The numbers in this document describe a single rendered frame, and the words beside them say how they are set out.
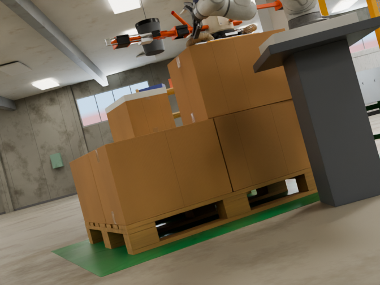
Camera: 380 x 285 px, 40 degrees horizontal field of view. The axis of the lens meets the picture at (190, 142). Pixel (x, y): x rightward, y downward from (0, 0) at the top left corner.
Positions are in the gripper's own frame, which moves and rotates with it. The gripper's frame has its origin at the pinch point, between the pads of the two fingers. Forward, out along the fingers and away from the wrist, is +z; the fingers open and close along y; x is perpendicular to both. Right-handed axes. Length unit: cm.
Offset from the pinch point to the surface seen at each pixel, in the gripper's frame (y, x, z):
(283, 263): 107, -43, -112
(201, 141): 63, -13, -8
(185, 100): 37.6, -3.6, 20.2
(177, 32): 1.0, -1.8, 9.2
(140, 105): 17, 20, 172
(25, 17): -254, 29, 715
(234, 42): 15.8, 22.3, -6.6
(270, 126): 65, 30, -7
